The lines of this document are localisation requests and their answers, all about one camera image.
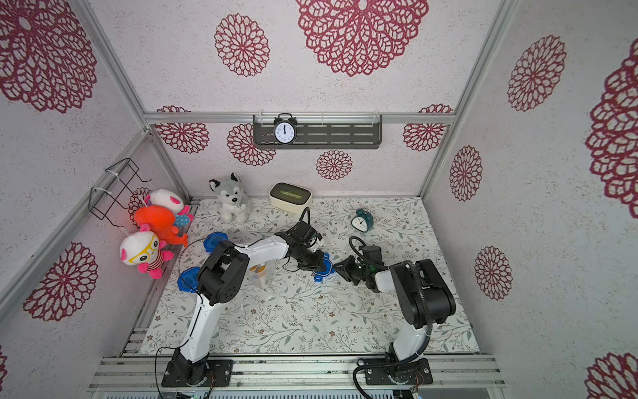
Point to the black wire wall basket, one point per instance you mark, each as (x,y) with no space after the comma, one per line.
(123,178)

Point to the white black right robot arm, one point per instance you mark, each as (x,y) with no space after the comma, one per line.
(424,300)

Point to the grey husky plush toy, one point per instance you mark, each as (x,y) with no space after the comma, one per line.
(234,203)

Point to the clear plastic cup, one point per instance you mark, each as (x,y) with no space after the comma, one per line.
(260,276)

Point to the white pink plush upper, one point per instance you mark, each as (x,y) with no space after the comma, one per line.
(168,200)

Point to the grey metal wall shelf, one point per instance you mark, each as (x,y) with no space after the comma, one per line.
(323,135)

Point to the black wall alarm clock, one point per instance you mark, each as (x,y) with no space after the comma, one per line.
(285,128)

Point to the green teal alarm clock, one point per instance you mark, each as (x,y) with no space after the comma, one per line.
(363,221)

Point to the orange red plush toy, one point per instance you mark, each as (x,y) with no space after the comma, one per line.
(160,221)

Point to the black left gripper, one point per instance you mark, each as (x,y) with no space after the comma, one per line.
(317,265)

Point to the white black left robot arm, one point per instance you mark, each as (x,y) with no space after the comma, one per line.
(219,280)

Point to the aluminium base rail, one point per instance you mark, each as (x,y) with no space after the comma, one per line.
(140,370)

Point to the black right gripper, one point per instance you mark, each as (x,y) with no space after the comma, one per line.
(354,269)

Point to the cream tissue box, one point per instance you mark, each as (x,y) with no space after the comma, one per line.
(291,198)

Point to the white plush with glasses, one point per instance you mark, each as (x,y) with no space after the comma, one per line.
(145,250)

